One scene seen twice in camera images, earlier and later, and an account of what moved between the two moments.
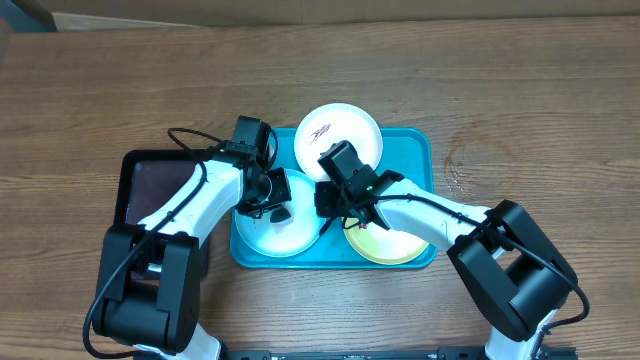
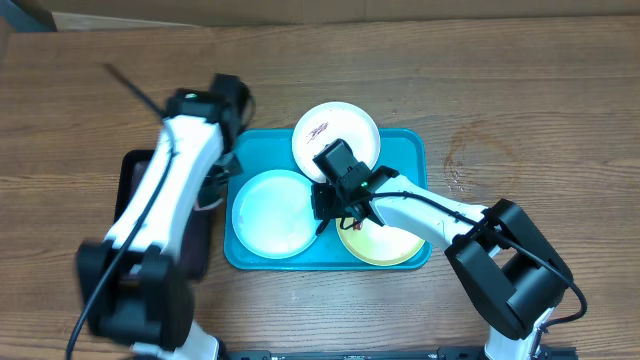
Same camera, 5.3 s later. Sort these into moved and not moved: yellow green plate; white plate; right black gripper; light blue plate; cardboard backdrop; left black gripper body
Moved: yellow green plate; left black gripper body
Not moved: cardboard backdrop; light blue plate; right black gripper; white plate
